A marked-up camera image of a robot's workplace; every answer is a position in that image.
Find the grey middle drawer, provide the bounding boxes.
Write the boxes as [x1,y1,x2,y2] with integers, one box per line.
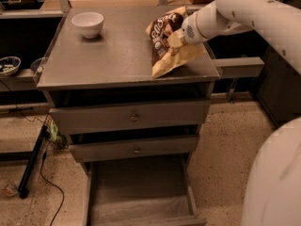
[69,135,199,163]

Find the grey bottom drawer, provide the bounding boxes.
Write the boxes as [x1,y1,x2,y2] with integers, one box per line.
[83,155,207,226]

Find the grey drawer cabinet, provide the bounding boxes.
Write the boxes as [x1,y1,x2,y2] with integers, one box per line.
[36,5,221,174]

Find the crumpled plastic wrapper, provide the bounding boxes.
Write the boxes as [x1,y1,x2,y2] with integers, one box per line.
[0,178,18,197]

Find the grey side beam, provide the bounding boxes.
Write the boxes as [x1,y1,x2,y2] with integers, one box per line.
[214,56,264,79]

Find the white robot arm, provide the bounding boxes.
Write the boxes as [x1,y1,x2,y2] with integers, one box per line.
[168,0,301,226]

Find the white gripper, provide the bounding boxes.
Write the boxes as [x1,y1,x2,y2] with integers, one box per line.
[167,11,208,48]

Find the grey drawer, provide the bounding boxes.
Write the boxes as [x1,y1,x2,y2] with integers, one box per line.
[83,155,207,226]
[69,135,199,163]
[50,99,210,135]

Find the white ceramic bowl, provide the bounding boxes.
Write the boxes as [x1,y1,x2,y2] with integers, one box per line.
[71,12,104,39]

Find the black floor cable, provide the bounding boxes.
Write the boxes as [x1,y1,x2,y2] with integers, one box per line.
[0,78,66,226]

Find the grey top drawer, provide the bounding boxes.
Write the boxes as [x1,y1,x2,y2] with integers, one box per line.
[50,99,210,135]

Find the grey left shelf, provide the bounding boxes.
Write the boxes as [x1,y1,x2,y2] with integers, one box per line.
[0,69,37,92]

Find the blue patterned bowl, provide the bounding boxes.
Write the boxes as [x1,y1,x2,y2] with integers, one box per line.
[0,56,21,76]

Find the black tripod leg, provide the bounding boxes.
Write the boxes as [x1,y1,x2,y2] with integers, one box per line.
[18,125,47,199]

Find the brown sea salt chip bag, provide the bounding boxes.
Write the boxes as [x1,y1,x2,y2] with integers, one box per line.
[146,7,203,78]

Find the green wire basket item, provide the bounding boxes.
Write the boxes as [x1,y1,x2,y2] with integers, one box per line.
[45,115,67,150]

